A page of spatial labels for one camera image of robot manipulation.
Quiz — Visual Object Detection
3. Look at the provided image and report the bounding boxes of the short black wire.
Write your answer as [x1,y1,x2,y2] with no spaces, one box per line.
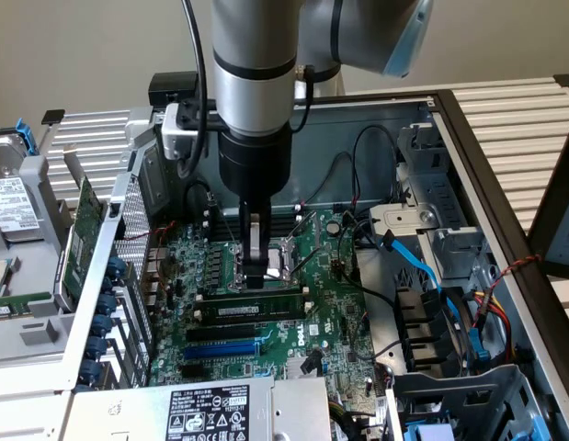
[184,180,219,222]

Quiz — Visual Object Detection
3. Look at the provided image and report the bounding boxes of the dark framed panel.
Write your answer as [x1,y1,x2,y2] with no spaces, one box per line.
[526,131,569,282]

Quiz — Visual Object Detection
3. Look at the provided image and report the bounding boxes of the blue card retention clip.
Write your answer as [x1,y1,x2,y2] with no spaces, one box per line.
[87,337,108,362]
[90,314,113,339]
[97,293,118,319]
[107,256,129,283]
[80,360,104,388]

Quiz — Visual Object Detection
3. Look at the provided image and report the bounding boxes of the red black twisted wire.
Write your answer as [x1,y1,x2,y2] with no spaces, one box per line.
[487,253,543,300]

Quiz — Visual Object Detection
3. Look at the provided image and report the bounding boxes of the black power supply label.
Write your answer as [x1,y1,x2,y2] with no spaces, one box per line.
[166,384,251,441]

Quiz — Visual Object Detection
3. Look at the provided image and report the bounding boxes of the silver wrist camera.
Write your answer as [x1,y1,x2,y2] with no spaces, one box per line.
[160,97,226,161]

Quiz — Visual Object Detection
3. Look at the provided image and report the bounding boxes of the grey power supply unit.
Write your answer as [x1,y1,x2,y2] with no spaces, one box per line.
[58,374,334,441]

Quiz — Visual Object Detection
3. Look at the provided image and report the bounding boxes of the black fan shroud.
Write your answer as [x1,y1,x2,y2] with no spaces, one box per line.
[393,286,472,374]

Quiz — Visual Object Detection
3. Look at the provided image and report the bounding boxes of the metal drive cage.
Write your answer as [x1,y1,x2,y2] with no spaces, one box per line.
[368,122,493,282]

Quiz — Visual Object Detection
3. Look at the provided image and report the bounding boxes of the short black expansion slot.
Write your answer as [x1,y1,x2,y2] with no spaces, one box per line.
[181,364,222,380]

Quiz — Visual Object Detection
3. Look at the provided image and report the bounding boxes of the grey metal disk bay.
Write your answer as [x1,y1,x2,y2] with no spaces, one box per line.
[386,364,550,441]

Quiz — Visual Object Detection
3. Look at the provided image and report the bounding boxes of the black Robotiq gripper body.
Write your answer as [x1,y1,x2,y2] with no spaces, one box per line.
[218,128,293,203]

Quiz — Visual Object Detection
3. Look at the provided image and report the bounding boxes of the grey parts rack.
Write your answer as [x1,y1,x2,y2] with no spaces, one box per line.
[0,153,79,369]

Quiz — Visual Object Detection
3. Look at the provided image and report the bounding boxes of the small silver heatsink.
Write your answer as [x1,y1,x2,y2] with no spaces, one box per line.
[285,355,324,379]

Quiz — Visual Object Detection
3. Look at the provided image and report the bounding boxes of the open metal PC case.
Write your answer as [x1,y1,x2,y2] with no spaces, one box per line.
[56,89,569,441]

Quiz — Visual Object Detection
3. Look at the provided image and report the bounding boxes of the thick black wire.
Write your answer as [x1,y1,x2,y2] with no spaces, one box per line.
[337,255,399,305]

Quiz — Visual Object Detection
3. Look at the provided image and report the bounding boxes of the blue disk bracket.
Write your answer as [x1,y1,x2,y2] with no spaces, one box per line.
[16,118,40,160]

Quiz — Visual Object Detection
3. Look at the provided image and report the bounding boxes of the green graphics card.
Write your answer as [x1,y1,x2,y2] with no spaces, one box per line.
[53,142,108,314]

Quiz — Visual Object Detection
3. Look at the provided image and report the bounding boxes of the long black expansion slot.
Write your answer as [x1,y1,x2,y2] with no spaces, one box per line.
[186,322,257,344]

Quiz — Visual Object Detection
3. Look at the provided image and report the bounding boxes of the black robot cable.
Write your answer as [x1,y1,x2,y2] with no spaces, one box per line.
[178,0,211,179]

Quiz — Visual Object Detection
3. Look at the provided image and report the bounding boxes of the blue expansion slot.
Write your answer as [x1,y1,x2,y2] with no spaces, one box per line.
[182,338,260,362]

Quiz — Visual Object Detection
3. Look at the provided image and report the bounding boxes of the silver hard disk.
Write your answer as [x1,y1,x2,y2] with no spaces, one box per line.
[0,132,50,245]

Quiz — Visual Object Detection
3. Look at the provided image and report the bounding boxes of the metal CPU socket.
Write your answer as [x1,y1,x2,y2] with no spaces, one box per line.
[227,237,298,291]

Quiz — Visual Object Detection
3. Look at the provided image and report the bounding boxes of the silver CPU chip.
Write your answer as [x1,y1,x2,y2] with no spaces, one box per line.
[0,257,20,296]

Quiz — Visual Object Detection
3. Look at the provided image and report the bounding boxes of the black box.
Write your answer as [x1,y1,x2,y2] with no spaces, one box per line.
[148,72,199,108]

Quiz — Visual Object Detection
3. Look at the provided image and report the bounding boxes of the blue plastic latch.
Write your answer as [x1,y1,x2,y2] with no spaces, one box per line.
[467,327,493,369]

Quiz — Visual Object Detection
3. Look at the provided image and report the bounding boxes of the green Dell motherboard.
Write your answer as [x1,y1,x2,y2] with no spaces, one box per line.
[148,209,387,394]

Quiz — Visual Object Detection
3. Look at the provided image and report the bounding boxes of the black looped wire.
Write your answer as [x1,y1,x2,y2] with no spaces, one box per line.
[305,151,359,207]
[349,124,401,209]

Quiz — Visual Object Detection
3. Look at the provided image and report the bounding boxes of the blue SATA wire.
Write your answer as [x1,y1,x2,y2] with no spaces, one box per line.
[379,230,461,323]

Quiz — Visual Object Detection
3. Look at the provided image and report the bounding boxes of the red yellow wire bundle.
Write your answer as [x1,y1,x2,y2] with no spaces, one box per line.
[464,288,516,365]

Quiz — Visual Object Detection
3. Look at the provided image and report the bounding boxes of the thin metal locking lever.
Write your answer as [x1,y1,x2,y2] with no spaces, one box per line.
[209,195,243,247]
[290,247,325,277]

